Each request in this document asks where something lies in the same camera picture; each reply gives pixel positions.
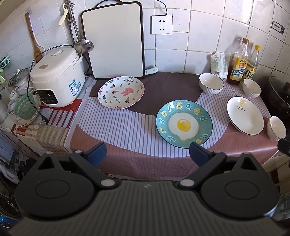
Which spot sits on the steel ladle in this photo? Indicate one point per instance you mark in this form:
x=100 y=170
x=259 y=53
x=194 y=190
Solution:
x=81 y=45

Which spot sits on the white ribbed bowl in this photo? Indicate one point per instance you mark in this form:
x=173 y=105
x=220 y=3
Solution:
x=210 y=83
x=251 y=88
x=276 y=129

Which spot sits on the blue wall sticker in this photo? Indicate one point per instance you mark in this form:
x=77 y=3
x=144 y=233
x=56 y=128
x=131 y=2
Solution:
x=278 y=27

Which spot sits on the teal fried egg plate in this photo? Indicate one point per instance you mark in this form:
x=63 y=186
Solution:
x=182 y=122

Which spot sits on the white wall socket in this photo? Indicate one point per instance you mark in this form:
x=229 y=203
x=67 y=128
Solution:
x=161 y=25

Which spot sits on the white rice spoon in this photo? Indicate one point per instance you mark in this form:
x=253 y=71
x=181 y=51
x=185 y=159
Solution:
x=65 y=12

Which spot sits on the pink rabbit plate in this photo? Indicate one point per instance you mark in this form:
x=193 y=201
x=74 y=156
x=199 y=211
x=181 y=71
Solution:
x=121 y=92

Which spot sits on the white knife handle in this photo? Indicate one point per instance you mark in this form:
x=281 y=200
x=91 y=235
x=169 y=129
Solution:
x=152 y=70

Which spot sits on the white cutting board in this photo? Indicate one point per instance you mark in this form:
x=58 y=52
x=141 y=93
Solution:
x=116 y=31

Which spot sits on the red striped cloth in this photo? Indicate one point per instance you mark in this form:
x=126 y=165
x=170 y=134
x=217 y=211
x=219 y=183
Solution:
x=41 y=137

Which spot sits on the green strainer basket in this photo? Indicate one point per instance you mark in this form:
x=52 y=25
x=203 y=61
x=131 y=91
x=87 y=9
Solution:
x=25 y=106

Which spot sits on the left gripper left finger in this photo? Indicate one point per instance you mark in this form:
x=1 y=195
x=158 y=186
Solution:
x=88 y=162

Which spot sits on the wooden spatula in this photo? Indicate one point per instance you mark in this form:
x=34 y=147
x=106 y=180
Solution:
x=37 y=48

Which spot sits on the white rice cooker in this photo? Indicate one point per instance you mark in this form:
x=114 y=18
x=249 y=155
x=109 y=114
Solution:
x=58 y=77

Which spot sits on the white sun plate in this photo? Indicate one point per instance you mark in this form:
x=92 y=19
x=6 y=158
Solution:
x=245 y=116

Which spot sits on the black pot with lid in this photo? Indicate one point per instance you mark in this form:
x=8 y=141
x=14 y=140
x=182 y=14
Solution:
x=275 y=95

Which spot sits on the white salt bag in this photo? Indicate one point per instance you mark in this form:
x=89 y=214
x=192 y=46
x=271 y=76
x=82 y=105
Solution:
x=220 y=64

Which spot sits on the white vinegar bottle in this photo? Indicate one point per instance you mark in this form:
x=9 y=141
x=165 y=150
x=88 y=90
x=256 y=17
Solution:
x=252 y=63

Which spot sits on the cooking wine bottle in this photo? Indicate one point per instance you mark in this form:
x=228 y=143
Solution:
x=238 y=63

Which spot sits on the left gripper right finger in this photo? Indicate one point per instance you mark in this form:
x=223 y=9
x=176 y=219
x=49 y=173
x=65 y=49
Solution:
x=210 y=163

